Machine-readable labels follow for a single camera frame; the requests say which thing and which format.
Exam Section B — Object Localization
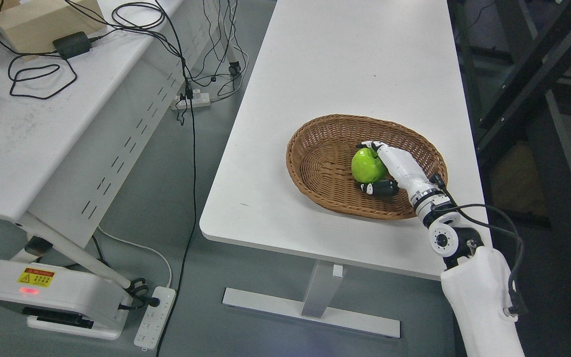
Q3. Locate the black metal shelf rack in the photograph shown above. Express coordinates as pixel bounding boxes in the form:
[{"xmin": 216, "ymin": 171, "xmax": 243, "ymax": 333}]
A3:
[{"xmin": 449, "ymin": 0, "xmax": 571, "ymax": 282}]

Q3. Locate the long black floor cable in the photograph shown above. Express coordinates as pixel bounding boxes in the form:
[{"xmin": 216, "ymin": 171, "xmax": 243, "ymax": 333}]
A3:
[{"xmin": 65, "ymin": 0, "xmax": 198, "ymax": 357}]

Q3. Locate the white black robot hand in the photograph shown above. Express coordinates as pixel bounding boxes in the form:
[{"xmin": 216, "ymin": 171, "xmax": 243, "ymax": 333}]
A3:
[{"xmin": 356, "ymin": 141, "xmax": 438, "ymax": 200}]

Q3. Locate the white standing desk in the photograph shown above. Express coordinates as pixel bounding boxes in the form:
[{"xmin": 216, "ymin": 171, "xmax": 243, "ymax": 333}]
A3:
[{"xmin": 199, "ymin": 0, "xmax": 484, "ymax": 338}]

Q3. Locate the brown wicker basket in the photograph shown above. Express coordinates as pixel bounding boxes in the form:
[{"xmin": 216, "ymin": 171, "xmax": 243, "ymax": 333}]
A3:
[{"xmin": 286, "ymin": 115, "xmax": 448, "ymax": 221}]

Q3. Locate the white far power strip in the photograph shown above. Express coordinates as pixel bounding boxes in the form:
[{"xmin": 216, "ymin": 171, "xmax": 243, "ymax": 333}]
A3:
[{"xmin": 170, "ymin": 92, "xmax": 211, "ymax": 111}]

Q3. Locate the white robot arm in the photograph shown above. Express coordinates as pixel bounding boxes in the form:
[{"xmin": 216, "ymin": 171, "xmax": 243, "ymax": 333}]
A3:
[{"xmin": 409, "ymin": 185, "xmax": 524, "ymax": 357}]

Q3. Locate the white folding table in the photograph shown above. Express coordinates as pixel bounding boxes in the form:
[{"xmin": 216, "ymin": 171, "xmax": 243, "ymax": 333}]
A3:
[{"xmin": 0, "ymin": 0, "xmax": 218, "ymax": 288}]

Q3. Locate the green apple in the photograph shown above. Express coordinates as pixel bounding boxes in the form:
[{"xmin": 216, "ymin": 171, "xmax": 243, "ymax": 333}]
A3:
[{"xmin": 351, "ymin": 147, "xmax": 388, "ymax": 183}]

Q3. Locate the white floor power strip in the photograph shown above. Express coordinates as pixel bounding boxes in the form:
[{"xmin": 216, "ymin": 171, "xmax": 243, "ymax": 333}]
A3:
[{"xmin": 134, "ymin": 287, "xmax": 176, "ymax": 351}]

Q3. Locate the white robot base unit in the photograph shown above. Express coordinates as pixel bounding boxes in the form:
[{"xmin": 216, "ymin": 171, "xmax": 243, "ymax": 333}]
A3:
[{"xmin": 0, "ymin": 260, "xmax": 133, "ymax": 340}]

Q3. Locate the cardboard box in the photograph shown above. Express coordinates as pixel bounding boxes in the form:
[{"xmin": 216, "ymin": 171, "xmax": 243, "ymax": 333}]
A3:
[{"xmin": 0, "ymin": 0, "xmax": 106, "ymax": 54}]

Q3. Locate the black power adapter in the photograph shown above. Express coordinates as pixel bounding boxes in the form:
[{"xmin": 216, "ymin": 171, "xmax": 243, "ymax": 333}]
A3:
[{"xmin": 53, "ymin": 31, "xmax": 92, "ymax": 60}]

